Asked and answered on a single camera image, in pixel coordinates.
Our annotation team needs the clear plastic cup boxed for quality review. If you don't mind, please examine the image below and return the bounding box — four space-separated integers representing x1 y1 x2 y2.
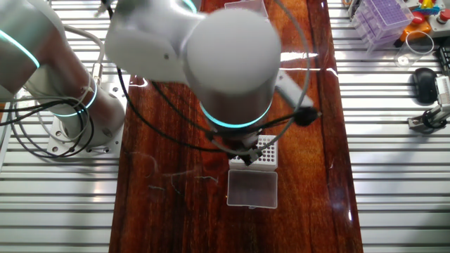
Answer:
393 30 435 68

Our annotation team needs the grey emergency stop box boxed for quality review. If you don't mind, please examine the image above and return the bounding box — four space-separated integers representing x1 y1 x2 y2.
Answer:
427 8 450 39

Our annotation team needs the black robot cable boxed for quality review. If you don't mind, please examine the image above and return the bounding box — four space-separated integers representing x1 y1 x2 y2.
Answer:
0 98 96 159

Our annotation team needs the small grey side camera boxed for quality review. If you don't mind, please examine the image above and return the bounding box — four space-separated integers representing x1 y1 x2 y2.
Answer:
435 75 450 106

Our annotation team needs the orange toy with red knob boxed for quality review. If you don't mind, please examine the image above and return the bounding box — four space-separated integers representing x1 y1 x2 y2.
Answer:
393 0 437 48

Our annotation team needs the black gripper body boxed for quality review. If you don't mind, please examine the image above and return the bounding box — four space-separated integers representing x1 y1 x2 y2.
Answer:
226 139 259 156

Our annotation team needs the side camera mount arm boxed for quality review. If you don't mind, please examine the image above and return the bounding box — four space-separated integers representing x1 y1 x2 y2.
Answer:
407 103 450 136

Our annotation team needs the grey cable with metal connector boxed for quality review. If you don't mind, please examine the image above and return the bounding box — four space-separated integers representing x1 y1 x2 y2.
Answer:
63 25 106 85

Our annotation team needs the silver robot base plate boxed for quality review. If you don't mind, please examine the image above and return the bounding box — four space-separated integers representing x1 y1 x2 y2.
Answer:
47 82 130 159

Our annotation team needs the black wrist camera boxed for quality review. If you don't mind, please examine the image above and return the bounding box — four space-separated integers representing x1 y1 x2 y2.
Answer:
293 106 322 127

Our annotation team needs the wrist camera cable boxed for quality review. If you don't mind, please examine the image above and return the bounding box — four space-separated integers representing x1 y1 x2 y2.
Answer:
98 0 321 157

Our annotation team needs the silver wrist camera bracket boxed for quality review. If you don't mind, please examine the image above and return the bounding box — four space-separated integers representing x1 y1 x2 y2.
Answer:
276 70 314 108

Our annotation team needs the black computer mouse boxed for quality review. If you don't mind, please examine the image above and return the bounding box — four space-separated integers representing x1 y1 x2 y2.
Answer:
411 67 439 105

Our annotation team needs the black keyboard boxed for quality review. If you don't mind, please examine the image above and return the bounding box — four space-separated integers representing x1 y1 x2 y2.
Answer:
435 45 450 77

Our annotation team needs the white tip rack clear lid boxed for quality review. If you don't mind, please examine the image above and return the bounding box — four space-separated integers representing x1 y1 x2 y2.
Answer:
224 0 269 18
226 134 279 210

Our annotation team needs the purple pipette tip box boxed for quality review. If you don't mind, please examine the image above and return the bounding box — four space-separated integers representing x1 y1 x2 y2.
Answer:
349 0 415 53

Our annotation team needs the dark red wooden board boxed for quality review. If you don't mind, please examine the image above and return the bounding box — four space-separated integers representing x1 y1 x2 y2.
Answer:
108 0 364 253

